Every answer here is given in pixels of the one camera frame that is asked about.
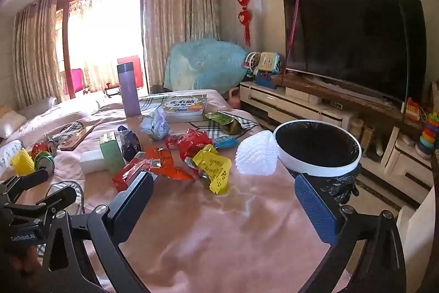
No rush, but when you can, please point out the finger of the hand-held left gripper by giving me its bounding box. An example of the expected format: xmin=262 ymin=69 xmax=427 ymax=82
xmin=0 ymin=169 xmax=49 ymax=202
xmin=3 ymin=186 xmax=78 ymax=215

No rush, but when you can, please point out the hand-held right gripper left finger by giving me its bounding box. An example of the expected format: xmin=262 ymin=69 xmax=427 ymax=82
xmin=43 ymin=171 xmax=155 ymax=293

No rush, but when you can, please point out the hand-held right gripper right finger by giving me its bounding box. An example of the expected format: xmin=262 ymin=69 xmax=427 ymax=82
xmin=294 ymin=173 xmax=412 ymax=293

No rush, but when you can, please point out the white trash can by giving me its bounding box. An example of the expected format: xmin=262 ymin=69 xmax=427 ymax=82
xmin=273 ymin=119 xmax=362 ymax=205

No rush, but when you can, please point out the paper ball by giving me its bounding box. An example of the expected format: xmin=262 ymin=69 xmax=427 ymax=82
xmin=139 ymin=107 xmax=171 ymax=140

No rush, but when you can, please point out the red printed snack wrapper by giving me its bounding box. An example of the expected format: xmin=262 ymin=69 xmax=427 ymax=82
xmin=165 ymin=128 xmax=214 ymax=160

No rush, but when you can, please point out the red snack packet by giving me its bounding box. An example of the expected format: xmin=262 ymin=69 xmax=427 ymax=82
xmin=112 ymin=159 xmax=151 ymax=192

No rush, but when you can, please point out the yellow foam fruit net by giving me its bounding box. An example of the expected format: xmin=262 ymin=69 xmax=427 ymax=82
xmin=10 ymin=148 xmax=36 ymax=176

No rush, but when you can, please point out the green tape roll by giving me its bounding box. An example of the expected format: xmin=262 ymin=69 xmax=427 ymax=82
xmin=33 ymin=152 xmax=55 ymax=173

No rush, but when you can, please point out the orange snack wrapper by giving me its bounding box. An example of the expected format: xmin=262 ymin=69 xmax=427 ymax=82
xmin=135 ymin=146 xmax=194 ymax=181

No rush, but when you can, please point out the green box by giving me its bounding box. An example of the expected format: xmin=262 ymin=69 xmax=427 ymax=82
xmin=99 ymin=131 xmax=127 ymax=175

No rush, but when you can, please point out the dark blue snack wrapper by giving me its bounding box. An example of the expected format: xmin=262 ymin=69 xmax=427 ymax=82
xmin=117 ymin=125 xmax=142 ymax=161

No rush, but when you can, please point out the white box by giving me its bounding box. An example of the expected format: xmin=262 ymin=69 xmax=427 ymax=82
xmin=80 ymin=149 xmax=108 ymax=174

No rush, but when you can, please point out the white pillow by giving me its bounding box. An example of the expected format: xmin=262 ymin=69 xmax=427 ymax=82
xmin=0 ymin=109 xmax=28 ymax=139

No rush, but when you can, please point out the grey pillow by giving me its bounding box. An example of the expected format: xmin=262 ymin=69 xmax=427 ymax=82
xmin=17 ymin=96 xmax=57 ymax=118

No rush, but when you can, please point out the pink blanket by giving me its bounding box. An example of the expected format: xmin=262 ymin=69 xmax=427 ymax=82
xmin=0 ymin=89 xmax=344 ymax=293

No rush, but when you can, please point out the yellow snack packet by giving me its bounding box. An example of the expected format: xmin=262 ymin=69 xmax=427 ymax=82
xmin=192 ymin=144 xmax=232 ymax=195

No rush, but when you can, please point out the white foam fruit net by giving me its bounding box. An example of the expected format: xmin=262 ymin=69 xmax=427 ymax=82
xmin=235 ymin=130 xmax=279 ymax=176

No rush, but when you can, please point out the purple thermos bottle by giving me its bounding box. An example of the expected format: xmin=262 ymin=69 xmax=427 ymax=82
xmin=117 ymin=62 xmax=142 ymax=118

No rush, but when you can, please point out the stack of children's books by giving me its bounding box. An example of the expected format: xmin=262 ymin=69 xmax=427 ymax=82
xmin=161 ymin=94 xmax=209 ymax=122

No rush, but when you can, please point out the pink chair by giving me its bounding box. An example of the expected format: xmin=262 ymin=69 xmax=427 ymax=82
xmin=70 ymin=68 xmax=85 ymax=93

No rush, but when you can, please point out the green snack wrapper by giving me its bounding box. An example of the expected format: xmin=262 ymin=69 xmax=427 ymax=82
xmin=203 ymin=110 xmax=241 ymax=136

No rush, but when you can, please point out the white TV cabinet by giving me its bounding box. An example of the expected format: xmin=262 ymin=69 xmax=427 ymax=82
xmin=239 ymin=80 xmax=436 ymax=187

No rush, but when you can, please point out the red chair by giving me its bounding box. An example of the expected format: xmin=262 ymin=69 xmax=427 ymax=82
xmin=117 ymin=55 xmax=143 ymax=88

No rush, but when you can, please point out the beige patterned curtain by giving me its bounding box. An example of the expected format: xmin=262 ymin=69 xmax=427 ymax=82
xmin=143 ymin=0 xmax=220 ymax=96
xmin=14 ymin=0 xmax=64 ymax=105

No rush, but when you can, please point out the blue toy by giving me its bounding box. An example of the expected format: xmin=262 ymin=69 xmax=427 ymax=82
xmin=254 ymin=71 xmax=285 ymax=88

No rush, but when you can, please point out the colourful xylophone toy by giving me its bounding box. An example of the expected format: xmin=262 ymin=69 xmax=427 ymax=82
xmin=406 ymin=97 xmax=424 ymax=122

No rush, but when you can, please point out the small white fan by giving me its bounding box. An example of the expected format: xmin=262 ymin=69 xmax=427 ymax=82
xmin=244 ymin=52 xmax=262 ymax=71

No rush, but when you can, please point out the black television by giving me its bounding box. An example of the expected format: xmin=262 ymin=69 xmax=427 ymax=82
xmin=283 ymin=0 xmax=427 ymax=105

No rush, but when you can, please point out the rainbow stacking ring toy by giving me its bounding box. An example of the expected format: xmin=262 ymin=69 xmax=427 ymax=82
xmin=415 ymin=113 xmax=439 ymax=160

